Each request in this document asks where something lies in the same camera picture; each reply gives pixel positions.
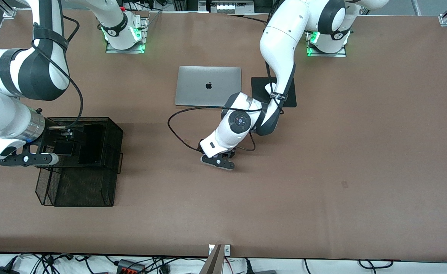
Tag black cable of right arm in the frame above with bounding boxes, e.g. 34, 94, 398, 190
33, 15, 84, 132

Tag black square flip phone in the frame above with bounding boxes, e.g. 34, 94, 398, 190
52, 140, 76, 157

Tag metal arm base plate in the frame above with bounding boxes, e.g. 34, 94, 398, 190
105, 43, 148, 54
306, 45, 347, 58

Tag black long phone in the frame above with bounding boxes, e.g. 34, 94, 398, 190
78, 124, 104, 165

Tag black mesh two-tier tray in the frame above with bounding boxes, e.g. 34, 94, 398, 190
35, 117, 124, 207

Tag thick black table cable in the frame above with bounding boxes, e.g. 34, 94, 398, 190
227, 14, 267, 23

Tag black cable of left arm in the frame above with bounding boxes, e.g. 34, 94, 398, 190
167, 11, 296, 153

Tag white power strip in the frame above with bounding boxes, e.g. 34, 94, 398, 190
208, 0, 247, 14

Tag black mouse pad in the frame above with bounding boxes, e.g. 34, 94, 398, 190
251, 76, 297, 108

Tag silver closed laptop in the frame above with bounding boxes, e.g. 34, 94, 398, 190
175, 66, 242, 108

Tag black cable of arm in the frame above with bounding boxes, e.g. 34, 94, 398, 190
33, 15, 84, 132
167, 11, 296, 153

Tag black power strip red switches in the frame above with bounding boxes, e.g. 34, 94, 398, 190
117, 259, 147, 274

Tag grey brown post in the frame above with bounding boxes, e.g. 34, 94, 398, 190
200, 244, 224, 274

